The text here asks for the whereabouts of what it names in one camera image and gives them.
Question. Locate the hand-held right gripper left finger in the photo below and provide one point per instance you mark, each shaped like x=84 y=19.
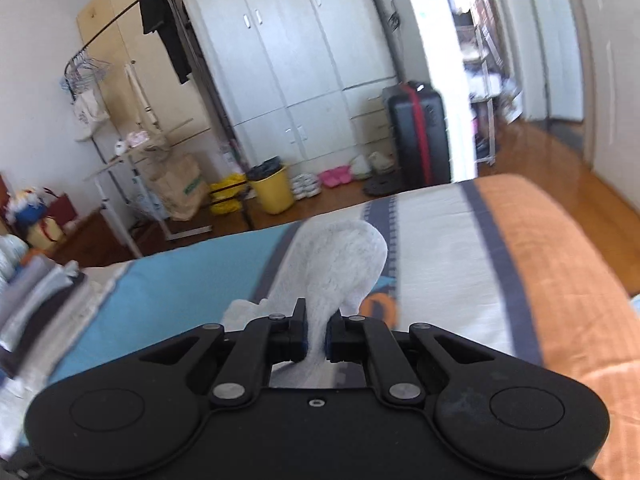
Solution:
x=303 y=347

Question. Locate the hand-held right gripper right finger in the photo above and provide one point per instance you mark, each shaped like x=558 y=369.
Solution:
x=328 y=347

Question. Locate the white knit garment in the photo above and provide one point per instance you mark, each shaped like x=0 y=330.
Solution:
x=340 y=265

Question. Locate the stack of folded clothes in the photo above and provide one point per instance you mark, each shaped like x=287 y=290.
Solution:
x=35 y=290

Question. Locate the metal clothes rack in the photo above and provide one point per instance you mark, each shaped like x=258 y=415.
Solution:
x=200 y=90

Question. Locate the bed with striped sheet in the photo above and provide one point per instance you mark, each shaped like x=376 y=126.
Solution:
x=450 y=260

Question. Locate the yellow trash bin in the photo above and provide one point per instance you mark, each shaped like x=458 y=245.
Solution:
x=272 y=190

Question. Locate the white shoes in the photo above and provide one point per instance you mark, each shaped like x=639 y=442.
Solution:
x=306 y=186

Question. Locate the yellow plastic bag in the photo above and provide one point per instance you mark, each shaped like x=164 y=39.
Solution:
x=227 y=197

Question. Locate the black round plate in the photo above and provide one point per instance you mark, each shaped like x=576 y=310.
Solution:
x=381 y=186

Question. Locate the pink slippers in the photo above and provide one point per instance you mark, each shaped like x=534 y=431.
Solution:
x=336 y=176

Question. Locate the beige slippers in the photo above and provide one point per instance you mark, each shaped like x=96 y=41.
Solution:
x=372 y=164

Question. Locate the brown paper bag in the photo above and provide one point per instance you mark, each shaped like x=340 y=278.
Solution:
x=177 y=190

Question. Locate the white side table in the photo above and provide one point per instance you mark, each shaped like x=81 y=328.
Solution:
x=125 y=175

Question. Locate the pink item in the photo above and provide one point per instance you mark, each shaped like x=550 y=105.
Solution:
x=138 y=137

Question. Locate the red bag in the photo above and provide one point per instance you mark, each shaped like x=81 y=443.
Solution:
x=62 y=210

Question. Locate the white wardrobe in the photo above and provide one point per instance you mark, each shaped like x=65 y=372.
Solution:
x=300 y=50

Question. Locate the blue and white plush toy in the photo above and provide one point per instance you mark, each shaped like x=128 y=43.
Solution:
x=27 y=205

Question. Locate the white tote bag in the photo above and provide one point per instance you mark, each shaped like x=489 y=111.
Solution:
x=90 y=112

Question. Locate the hallway storage shelf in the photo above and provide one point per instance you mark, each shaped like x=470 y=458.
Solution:
x=480 y=60

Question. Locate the black hanging garment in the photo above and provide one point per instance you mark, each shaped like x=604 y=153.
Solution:
x=167 y=30

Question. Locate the beige wooden wardrobe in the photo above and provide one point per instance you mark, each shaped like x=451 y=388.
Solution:
x=125 y=40

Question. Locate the white door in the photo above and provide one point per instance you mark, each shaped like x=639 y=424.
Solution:
x=610 y=70

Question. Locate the black wall ornament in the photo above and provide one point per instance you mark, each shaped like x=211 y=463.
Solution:
x=393 y=17

